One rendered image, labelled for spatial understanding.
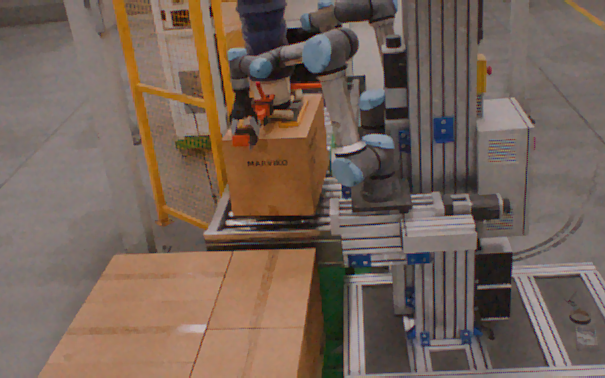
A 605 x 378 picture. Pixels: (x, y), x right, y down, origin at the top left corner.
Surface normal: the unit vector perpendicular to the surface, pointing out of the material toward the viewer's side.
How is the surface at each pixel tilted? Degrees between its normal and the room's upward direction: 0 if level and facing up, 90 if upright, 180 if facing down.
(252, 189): 90
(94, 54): 90
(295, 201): 90
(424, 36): 90
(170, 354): 0
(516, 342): 0
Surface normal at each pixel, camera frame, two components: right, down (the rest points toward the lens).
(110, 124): -0.10, 0.47
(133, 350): -0.10, -0.89
